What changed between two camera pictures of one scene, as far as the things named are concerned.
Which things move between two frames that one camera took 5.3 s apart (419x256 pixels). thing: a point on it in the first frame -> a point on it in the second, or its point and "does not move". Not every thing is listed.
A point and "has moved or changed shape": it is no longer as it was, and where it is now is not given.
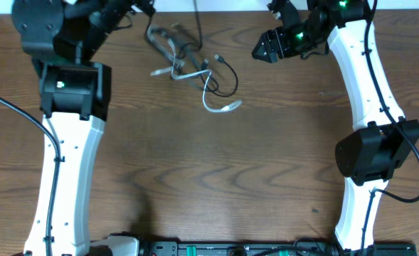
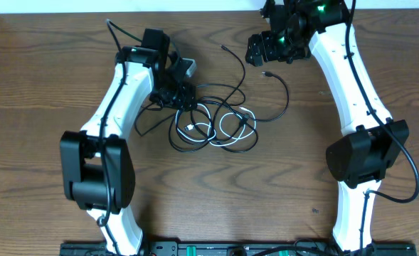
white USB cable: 149,31 has moved or changed shape
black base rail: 147,248 does not move
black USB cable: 205,62 -> 186,112
